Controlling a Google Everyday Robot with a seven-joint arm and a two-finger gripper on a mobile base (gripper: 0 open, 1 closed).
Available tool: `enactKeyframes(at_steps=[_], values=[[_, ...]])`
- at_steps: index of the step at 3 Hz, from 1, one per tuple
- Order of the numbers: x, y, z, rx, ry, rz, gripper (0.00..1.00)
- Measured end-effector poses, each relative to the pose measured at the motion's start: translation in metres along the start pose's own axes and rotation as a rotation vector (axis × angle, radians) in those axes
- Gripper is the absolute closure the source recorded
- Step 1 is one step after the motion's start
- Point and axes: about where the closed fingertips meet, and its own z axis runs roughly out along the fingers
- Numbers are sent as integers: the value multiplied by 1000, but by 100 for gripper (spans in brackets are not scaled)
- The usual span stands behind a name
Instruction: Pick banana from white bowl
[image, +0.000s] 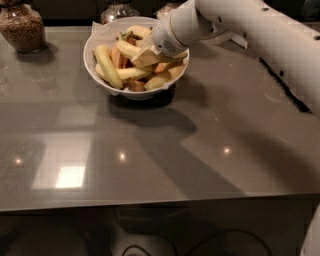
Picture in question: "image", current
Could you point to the middle glass jar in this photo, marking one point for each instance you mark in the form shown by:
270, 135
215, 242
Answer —
117, 9

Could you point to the green-yellow banana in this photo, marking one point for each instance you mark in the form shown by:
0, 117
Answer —
125, 48

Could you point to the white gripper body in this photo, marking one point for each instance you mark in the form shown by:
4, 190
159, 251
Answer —
164, 37

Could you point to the lower middle yellow banana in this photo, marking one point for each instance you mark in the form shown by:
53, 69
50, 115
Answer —
124, 74

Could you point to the left glass jar of grains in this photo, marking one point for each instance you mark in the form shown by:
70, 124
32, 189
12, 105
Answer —
21, 26

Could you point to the right front yellow banana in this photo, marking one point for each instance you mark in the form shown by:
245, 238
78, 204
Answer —
167, 73

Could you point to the back yellow banana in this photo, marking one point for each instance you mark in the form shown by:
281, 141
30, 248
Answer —
137, 32

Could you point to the right glass jar of grains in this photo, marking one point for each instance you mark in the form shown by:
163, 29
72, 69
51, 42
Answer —
166, 9

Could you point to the left yellow banana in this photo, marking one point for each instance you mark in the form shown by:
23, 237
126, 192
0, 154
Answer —
102, 53

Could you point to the yellow banana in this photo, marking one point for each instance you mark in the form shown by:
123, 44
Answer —
137, 32
102, 53
124, 74
167, 73

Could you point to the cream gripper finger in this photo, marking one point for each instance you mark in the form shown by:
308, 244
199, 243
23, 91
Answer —
145, 56
146, 41

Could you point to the white bowl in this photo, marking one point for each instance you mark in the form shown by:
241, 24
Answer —
119, 26

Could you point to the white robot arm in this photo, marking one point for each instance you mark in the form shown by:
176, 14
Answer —
256, 75

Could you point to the white paper liner in bowl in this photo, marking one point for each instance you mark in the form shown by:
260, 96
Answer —
102, 32

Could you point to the white folded card stand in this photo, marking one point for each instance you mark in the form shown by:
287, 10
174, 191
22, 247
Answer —
223, 36

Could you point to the glass jar of grains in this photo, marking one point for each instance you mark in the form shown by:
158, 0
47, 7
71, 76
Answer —
166, 9
21, 26

